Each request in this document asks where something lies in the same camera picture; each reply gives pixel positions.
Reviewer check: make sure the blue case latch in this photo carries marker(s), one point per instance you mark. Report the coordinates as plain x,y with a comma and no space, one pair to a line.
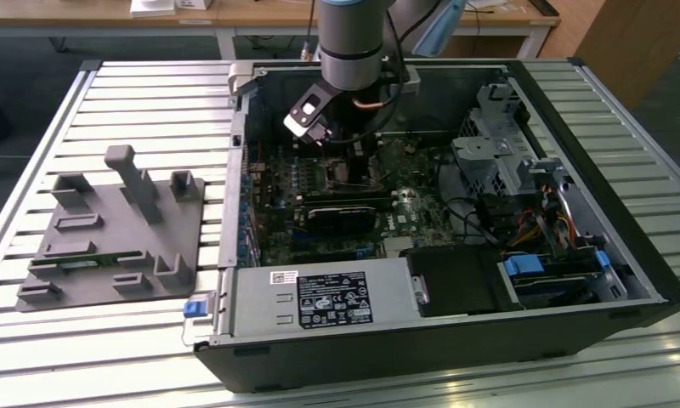
197,308

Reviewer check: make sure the wooden desk white frame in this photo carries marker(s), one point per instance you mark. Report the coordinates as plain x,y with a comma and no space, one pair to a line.
63,15

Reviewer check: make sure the black RAM stick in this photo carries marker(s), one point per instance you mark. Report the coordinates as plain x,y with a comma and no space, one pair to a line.
348,203
346,196

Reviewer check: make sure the white cardboard box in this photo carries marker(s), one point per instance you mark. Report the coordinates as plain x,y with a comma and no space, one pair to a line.
153,7

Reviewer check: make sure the small silver chipset heatsink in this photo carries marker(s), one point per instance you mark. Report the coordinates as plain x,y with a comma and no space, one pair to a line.
400,247

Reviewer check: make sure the thin metal locking lever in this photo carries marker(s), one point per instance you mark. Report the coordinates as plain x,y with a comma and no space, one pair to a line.
340,183

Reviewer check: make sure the small square silver CPU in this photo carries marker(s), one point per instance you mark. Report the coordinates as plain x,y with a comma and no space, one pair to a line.
340,171

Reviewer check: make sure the black graphics card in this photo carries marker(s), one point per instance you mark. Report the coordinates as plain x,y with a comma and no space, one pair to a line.
340,219

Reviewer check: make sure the CPU socket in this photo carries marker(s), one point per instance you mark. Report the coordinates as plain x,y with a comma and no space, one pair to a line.
328,182

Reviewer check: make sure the grey case corner bracket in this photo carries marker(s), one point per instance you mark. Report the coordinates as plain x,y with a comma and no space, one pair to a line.
240,78

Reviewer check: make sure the grey power supply unit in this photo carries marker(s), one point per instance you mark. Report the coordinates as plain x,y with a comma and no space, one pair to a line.
249,297

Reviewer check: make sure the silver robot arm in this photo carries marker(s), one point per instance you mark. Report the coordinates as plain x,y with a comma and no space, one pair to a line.
351,42

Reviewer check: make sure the green RAM stick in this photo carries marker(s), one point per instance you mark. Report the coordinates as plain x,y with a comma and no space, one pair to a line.
81,265

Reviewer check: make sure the black plastic fan shroud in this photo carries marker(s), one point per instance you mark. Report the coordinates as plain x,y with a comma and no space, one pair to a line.
459,280

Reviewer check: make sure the small blue plastic clip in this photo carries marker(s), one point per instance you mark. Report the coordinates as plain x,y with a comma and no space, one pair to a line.
602,261

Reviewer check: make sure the blue disk carrier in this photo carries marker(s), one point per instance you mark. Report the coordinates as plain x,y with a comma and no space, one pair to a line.
524,265

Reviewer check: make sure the green motherboard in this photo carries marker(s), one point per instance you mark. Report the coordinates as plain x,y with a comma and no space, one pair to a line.
419,212

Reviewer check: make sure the black open PC case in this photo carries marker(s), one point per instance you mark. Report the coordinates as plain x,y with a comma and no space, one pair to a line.
374,361

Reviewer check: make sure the grey plastic parts rack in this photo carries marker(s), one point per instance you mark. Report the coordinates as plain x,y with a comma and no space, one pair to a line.
108,238

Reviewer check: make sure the wooden cabinet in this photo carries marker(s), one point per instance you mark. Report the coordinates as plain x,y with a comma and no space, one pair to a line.
635,47

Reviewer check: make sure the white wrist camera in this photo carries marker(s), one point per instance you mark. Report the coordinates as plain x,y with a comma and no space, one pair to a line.
308,108

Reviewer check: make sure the black label sticker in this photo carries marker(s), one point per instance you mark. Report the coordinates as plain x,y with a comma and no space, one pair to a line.
335,302

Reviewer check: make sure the silver metal drive cage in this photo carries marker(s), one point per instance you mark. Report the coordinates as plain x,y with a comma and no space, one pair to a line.
487,166

